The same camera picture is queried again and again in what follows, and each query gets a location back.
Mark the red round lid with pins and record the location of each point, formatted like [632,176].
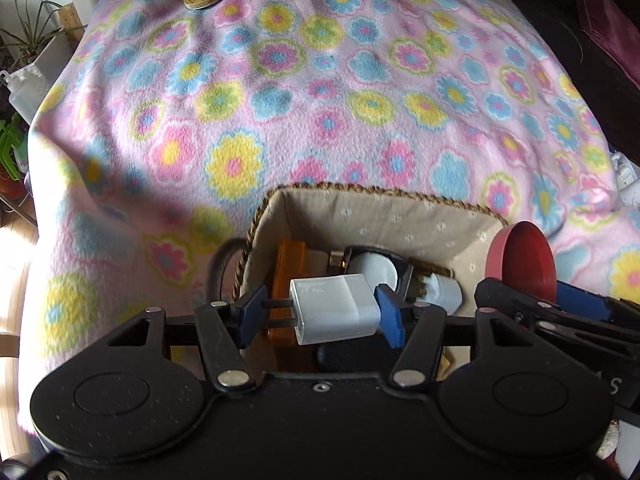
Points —
[525,260]

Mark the white plastic device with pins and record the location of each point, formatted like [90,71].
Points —
[625,175]

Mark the small gold box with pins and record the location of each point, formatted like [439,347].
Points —
[336,259]

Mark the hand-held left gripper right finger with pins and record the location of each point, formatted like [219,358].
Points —
[390,320]

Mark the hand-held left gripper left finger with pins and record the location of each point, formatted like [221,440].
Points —
[250,315]

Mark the small green plant red pot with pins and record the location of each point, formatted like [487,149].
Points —
[10,150]

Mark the maroon cushion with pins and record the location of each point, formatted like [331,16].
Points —
[610,15]

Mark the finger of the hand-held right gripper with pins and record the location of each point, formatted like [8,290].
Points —
[580,297]
[505,302]

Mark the pink floral fleece blanket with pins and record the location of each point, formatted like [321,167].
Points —
[325,110]

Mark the white planter box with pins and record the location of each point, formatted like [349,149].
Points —
[40,80]

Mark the white charger plug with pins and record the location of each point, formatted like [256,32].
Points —
[335,310]

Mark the woven basket with fabric lining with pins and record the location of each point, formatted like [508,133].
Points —
[400,225]

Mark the green potted plant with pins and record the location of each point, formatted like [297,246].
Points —
[30,35]

